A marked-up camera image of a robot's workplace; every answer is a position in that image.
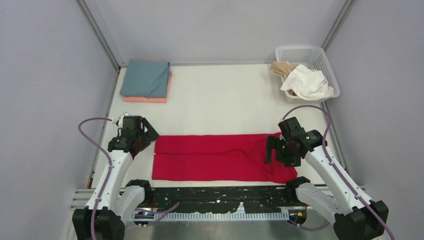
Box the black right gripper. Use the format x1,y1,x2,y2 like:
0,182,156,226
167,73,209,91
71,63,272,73
263,134,301,168

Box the red t-shirt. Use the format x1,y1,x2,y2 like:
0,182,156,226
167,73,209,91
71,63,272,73
152,133,298,184

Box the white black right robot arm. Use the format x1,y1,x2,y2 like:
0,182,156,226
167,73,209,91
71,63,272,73
264,117,389,240

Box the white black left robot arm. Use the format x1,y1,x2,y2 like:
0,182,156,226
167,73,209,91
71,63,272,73
72,113,159,240

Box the folded pink t-shirt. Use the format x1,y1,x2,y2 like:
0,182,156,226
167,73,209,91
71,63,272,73
122,68,173,104

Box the folded teal t-shirt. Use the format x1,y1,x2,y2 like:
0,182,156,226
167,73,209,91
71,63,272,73
119,59,172,98

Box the white t-shirt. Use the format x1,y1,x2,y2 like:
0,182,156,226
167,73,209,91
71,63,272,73
280,64,335,101

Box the beige t-shirt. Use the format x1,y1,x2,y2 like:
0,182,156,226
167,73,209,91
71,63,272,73
269,61,299,80

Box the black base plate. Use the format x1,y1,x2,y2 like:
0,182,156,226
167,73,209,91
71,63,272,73
140,185,305,214

